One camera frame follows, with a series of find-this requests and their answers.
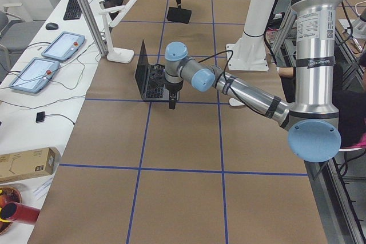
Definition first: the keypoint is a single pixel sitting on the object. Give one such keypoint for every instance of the cardboard box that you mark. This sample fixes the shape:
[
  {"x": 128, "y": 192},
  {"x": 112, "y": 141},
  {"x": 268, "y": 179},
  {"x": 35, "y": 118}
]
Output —
[{"x": 28, "y": 164}]

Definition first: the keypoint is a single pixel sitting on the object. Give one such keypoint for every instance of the black mouse pad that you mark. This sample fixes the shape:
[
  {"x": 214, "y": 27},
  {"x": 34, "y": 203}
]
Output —
[{"x": 179, "y": 15}]

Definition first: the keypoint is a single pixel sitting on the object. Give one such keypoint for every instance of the seated person in black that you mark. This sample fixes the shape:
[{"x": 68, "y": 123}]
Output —
[{"x": 351, "y": 106}]

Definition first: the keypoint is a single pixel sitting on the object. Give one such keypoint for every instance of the grey laptop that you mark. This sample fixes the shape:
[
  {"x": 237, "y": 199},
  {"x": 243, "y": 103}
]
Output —
[{"x": 151, "y": 80}]

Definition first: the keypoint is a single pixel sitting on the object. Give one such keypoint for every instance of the far teach pendant tablet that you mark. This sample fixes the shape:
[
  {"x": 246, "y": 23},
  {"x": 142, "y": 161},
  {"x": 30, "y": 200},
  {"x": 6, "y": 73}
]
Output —
[{"x": 64, "y": 46}]

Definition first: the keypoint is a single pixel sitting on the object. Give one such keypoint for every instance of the teach pendant tablet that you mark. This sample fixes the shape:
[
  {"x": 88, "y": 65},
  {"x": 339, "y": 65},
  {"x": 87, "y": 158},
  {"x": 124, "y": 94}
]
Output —
[
  {"x": 64, "y": 46},
  {"x": 35, "y": 76}
]

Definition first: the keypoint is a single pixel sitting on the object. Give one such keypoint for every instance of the white computer mouse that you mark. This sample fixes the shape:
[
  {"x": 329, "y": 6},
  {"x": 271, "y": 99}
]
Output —
[{"x": 235, "y": 103}]

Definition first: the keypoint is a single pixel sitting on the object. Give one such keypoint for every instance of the black keyboard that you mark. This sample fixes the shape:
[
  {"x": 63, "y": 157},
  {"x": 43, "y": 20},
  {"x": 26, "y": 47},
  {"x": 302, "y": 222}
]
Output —
[{"x": 73, "y": 11}]

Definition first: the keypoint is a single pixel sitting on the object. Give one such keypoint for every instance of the aluminium frame post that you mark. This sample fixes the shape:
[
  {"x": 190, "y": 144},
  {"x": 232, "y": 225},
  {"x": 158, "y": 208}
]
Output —
[{"x": 93, "y": 28}]

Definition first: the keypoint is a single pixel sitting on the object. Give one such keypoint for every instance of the near teach pendant tablet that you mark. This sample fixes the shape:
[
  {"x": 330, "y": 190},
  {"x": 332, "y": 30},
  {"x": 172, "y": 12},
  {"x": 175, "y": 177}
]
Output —
[{"x": 35, "y": 76}]

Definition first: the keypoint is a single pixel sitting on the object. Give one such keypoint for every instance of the white camera stand column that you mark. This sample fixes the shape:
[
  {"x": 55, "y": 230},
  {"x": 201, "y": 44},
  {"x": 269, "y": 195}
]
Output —
[{"x": 249, "y": 53}]

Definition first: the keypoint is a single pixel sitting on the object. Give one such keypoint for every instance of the woven basket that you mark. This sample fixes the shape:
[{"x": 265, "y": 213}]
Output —
[{"x": 8, "y": 194}]

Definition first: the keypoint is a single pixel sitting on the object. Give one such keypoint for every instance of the black computer mouse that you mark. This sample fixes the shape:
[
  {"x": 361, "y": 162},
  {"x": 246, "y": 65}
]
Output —
[{"x": 51, "y": 26}]

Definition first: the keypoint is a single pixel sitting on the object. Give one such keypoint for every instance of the small black square device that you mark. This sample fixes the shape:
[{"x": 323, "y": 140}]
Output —
[{"x": 40, "y": 117}]

